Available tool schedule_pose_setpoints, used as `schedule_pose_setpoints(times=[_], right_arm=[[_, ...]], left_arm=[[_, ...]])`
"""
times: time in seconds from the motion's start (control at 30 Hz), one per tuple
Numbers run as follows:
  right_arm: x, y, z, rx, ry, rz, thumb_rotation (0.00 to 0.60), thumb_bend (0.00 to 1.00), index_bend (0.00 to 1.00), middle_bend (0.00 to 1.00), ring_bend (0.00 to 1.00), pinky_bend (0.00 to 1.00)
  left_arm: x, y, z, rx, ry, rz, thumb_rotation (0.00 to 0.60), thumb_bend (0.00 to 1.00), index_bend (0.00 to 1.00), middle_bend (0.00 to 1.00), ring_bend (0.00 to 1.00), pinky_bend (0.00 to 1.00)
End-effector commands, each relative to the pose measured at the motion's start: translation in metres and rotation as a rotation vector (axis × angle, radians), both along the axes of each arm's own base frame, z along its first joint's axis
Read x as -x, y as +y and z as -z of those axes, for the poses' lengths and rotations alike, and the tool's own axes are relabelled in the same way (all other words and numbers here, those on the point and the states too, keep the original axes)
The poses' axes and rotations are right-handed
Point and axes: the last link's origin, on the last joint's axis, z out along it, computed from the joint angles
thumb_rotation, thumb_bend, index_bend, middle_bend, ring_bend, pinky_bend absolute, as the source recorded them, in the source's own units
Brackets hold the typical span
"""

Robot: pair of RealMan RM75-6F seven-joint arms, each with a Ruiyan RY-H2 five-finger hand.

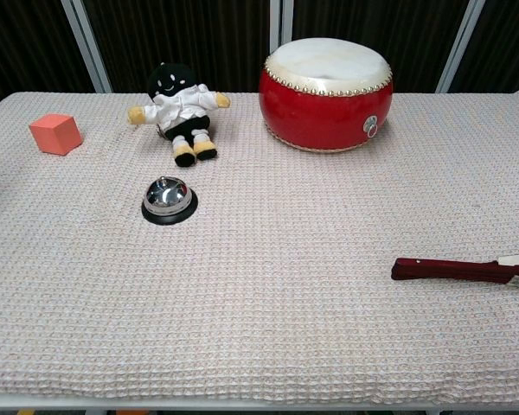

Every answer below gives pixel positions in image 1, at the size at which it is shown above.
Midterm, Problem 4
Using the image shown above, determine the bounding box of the pink waffle weave tablecloth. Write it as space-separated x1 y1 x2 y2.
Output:
0 89 519 408

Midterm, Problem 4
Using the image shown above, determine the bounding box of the grey metal partition post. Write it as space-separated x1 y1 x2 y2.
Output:
61 0 113 93
434 0 487 93
269 0 294 52

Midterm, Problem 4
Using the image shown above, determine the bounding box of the silver metal call bell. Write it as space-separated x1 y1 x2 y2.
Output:
140 176 198 227

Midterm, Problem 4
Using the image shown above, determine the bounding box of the black plush doll white shirt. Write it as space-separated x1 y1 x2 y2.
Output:
126 61 232 169

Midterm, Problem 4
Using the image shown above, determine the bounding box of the orange cube block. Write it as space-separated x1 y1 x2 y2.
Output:
29 113 85 157

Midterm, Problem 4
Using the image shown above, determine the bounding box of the red Chinese drum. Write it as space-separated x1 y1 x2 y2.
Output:
258 37 394 153

